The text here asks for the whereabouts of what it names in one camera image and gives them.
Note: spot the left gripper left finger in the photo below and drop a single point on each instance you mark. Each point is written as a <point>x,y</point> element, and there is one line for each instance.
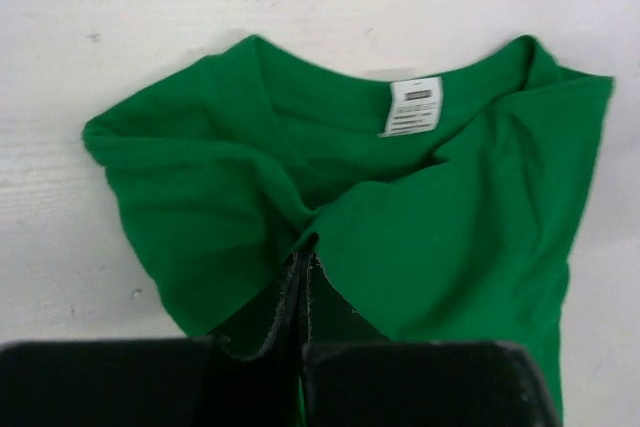
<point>260,348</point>

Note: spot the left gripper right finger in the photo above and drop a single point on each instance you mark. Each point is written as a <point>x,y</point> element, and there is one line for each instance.
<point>343,372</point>

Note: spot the green t shirt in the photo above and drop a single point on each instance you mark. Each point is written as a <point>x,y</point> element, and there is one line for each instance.
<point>442,208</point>

